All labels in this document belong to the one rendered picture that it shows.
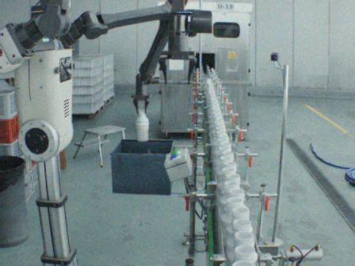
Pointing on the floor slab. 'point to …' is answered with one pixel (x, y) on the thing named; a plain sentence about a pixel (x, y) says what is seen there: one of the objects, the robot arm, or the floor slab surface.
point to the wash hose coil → (341, 168)
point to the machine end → (235, 94)
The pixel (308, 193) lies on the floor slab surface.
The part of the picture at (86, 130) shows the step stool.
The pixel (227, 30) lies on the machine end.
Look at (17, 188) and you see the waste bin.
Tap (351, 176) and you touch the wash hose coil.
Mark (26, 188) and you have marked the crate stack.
